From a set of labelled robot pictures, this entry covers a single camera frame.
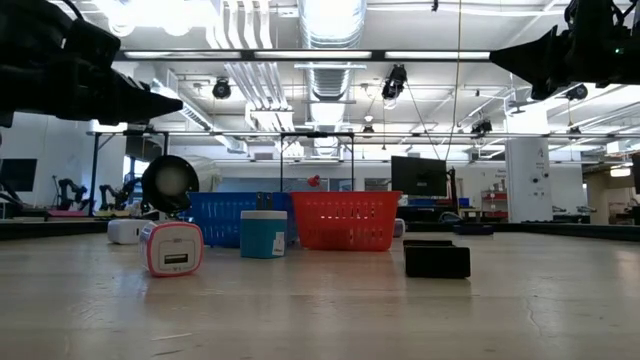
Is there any white charger block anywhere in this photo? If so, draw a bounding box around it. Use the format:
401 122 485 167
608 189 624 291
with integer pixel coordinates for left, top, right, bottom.
106 218 154 246

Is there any black monitor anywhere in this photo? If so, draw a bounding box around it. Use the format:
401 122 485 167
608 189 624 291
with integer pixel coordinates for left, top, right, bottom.
390 155 449 197

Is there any blue plastic basket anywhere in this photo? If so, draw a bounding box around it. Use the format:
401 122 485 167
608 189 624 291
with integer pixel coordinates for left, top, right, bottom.
188 191 299 248

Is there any pink and white charger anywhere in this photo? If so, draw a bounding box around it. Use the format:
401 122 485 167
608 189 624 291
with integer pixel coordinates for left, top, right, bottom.
139 221 205 278

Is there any red storage shelf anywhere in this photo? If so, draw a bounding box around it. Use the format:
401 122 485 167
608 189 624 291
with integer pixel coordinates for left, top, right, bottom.
480 188 509 220

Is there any red plastic basket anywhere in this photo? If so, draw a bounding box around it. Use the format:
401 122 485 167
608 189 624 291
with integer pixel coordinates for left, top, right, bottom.
290 190 403 252

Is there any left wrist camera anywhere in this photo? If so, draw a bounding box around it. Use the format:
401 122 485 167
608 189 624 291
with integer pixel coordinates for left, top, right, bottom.
0 0 76 54

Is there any black aluminium table frame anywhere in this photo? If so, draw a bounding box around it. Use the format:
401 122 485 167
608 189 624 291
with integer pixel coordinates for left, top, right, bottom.
0 217 640 242

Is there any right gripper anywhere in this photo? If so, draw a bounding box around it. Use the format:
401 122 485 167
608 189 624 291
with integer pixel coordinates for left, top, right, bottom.
489 25 609 100

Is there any black overhead rig beam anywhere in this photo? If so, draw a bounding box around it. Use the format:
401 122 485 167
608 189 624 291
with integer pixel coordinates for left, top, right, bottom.
114 48 494 63

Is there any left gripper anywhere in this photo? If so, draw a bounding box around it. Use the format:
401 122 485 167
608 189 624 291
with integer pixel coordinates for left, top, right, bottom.
24 29 184 126

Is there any black digital clock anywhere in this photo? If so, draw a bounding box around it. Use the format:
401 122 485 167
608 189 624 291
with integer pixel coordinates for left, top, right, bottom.
453 224 495 237
403 239 472 280

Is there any silver ventilation duct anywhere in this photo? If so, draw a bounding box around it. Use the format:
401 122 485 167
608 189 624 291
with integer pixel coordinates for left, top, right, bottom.
298 0 369 104

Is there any teal and white charger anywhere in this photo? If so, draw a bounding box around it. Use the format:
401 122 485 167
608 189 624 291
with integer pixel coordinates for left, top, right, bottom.
239 192 289 260

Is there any black wall screen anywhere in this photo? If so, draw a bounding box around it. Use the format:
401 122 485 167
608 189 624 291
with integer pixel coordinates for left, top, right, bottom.
0 158 39 194

